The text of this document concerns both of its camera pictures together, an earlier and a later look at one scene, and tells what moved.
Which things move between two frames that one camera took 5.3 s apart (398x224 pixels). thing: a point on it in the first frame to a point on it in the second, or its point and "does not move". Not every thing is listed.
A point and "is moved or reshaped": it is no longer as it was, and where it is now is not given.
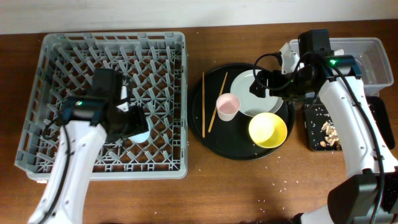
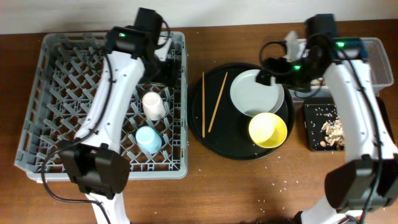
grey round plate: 250,102 does not move
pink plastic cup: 227,106 to 154,107
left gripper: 138,123 to 171,76
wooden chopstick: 216,105 does not move
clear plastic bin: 373,66 does not move
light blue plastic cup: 142,137 is moved or reshaped
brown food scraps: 332,137 does not move
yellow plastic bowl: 267,130 does not move
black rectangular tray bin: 323,135 does not move
